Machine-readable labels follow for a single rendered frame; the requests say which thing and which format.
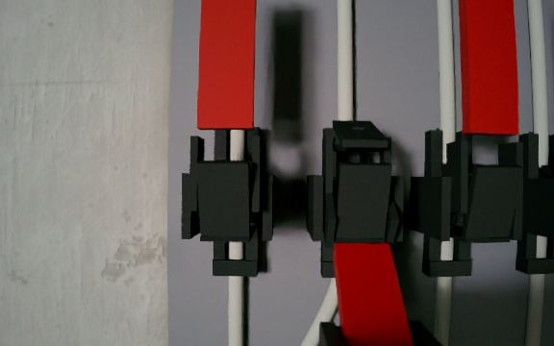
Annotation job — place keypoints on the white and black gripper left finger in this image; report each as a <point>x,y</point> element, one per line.
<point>331,335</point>

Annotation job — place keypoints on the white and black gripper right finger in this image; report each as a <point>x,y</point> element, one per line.
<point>421,336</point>

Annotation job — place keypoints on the black plastic clamp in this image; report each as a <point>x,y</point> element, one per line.
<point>361,191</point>
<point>224,200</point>
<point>492,191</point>
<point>537,219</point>

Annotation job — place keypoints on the white vertical rod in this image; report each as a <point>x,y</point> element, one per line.
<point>345,112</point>
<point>447,126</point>

